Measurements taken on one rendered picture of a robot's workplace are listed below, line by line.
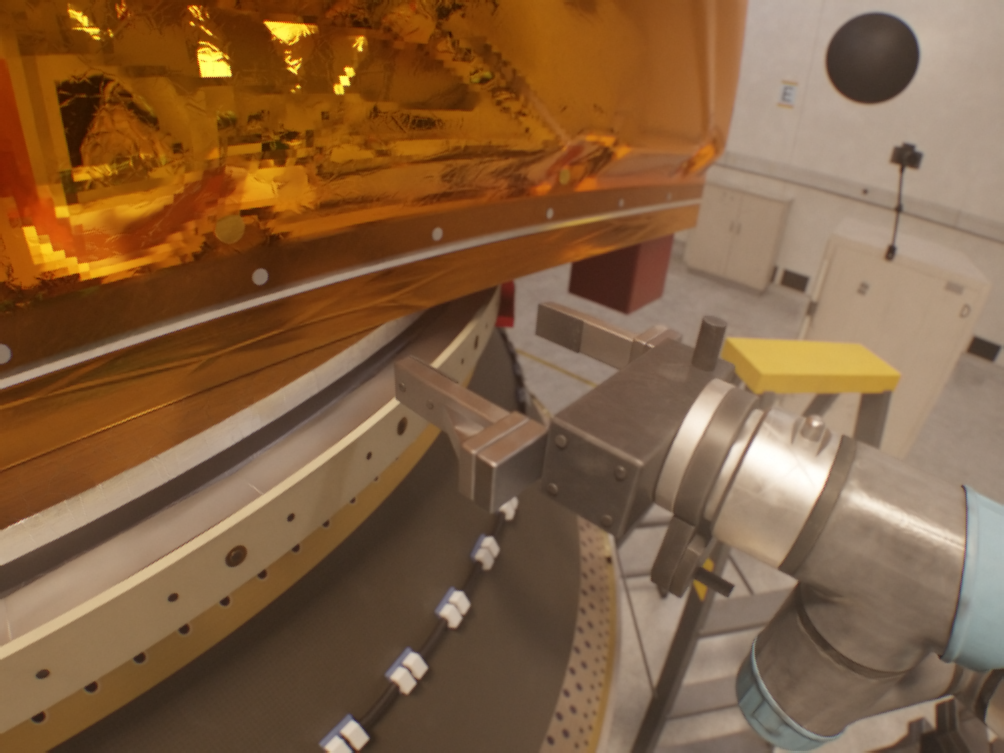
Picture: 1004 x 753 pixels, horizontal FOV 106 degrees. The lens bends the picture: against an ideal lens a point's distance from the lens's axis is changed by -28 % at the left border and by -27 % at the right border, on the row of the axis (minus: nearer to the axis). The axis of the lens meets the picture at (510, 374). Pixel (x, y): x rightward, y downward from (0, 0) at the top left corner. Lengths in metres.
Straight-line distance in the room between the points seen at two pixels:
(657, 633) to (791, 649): 2.08
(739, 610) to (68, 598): 1.28
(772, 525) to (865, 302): 3.05
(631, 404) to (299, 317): 0.23
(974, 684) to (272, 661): 0.46
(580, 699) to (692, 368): 0.59
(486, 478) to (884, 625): 0.19
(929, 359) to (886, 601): 3.14
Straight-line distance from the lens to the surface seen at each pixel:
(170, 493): 0.34
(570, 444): 0.23
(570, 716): 0.77
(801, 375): 1.05
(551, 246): 0.55
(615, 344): 0.35
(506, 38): 0.41
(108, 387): 0.34
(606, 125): 0.52
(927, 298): 3.27
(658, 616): 2.42
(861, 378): 1.17
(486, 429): 0.23
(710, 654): 2.40
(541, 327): 0.38
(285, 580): 0.40
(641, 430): 0.23
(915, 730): 0.74
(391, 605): 0.46
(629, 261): 0.85
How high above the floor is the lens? 1.92
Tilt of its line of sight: 30 degrees down
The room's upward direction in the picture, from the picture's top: 5 degrees clockwise
